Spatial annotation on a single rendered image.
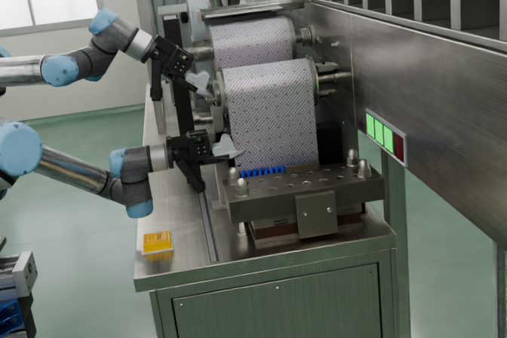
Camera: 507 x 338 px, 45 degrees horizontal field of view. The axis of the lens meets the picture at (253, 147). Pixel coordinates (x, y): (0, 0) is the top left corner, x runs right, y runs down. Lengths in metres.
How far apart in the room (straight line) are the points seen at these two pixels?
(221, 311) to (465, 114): 0.83
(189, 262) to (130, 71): 5.82
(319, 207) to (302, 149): 0.23
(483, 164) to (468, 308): 2.01
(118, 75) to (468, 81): 6.44
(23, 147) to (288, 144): 0.70
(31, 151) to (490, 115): 0.98
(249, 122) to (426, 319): 1.52
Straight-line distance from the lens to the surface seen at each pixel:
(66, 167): 1.71
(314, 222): 1.57
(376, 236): 1.60
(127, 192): 1.70
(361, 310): 1.69
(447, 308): 2.99
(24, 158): 1.47
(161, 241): 1.64
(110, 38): 1.64
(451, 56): 1.08
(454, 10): 1.07
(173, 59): 1.64
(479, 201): 1.06
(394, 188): 2.01
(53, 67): 1.57
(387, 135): 1.40
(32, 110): 7.50
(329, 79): 1.75
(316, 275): 1.60
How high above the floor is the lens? 1.61
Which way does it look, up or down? 18 degrees down
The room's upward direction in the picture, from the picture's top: 7 degrees counter-clockwise
